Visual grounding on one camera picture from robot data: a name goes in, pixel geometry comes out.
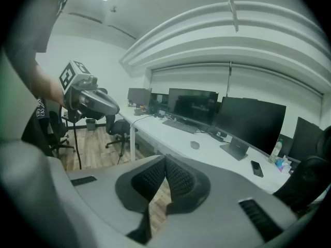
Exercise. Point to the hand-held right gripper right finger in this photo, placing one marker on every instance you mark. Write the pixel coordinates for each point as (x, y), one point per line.
(188, 187)

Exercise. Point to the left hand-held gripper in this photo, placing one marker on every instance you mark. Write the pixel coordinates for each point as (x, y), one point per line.
(72, 79)

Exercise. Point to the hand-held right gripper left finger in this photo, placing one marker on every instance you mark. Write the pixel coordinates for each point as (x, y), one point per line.
(139, 187)

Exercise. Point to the dark grey mouse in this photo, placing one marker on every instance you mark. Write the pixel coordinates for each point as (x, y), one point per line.
(195, 144)

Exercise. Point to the person's left forearm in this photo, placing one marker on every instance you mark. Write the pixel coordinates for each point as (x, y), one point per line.
(47, 86)

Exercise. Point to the grey trash bin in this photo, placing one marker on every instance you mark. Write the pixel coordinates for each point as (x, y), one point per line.
(90, 124)

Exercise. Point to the black mesh office chair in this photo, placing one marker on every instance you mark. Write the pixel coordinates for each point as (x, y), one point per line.
(120, 128)

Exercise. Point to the small black monitor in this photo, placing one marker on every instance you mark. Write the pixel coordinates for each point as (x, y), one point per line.
(138, 97)

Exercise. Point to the white desk leg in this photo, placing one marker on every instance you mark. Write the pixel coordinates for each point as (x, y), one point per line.
(132, 145)

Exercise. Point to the black full-size keyboard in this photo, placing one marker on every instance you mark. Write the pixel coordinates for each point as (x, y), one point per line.
(181, 126)

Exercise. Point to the black smartphone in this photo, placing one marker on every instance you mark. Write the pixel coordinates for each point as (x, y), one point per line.
(257, 169)

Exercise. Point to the large curved black monitor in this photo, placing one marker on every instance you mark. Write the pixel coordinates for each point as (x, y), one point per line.
(192, 105)

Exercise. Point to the flat black monitor with stand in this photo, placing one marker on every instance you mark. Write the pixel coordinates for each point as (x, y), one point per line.
(248, 123)

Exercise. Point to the clear plastic bottle green cap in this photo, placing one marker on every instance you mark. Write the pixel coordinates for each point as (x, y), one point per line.
(274, 151)

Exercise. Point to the blue tissue pack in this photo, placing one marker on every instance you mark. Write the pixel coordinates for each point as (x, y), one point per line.
(283, 165)

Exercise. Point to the black office chair with headrest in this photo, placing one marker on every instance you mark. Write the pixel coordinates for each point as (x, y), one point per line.
(307, 179)

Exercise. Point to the white ceiling hanging bar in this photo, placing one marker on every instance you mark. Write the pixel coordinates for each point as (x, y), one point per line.
(234, 9)

